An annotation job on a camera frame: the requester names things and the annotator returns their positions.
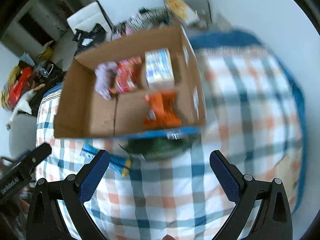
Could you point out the plaid checkered quilt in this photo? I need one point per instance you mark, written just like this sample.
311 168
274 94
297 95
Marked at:
252 117

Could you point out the white goose plush toy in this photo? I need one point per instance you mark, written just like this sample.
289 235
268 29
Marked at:
23 104

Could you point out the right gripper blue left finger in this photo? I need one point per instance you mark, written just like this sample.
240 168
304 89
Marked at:
45 220

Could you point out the open cardboard box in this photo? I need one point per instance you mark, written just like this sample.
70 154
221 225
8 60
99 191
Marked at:
83 113

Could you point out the grey plastic chair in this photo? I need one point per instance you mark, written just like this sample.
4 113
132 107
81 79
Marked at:
22 135

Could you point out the purple cloth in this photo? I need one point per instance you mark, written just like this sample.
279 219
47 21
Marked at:
104 75

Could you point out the white blue tissue pack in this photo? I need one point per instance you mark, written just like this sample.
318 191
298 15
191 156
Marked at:
158 69

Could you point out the patterned fabric bag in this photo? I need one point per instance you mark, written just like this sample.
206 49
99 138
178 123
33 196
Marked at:
147 17

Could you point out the blue long snack packet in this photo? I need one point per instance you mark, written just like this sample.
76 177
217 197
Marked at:
119 164

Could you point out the yellow cloth pile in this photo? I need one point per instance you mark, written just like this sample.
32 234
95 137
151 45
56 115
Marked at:
5 93

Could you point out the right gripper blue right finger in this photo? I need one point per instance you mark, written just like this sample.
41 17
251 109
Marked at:
273 220

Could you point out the orange snack packet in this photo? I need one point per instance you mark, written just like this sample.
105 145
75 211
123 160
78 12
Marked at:
161 114

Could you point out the pink suitcase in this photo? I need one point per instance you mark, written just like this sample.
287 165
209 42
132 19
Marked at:
120 30

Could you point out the white leather chair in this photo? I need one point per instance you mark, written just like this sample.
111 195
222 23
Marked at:
84 19

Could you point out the dark green plastic bag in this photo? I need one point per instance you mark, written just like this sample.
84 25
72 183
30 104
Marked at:
155 149

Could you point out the red plastic bag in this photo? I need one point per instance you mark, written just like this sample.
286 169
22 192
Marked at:
19 86

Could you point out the yellow white snack box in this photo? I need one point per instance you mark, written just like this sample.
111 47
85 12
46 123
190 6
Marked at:
183 12

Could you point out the grey chair behind table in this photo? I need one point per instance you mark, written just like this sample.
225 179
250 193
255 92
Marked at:
192 0

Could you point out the red snack packet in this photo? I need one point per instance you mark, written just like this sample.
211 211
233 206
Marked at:
126 75

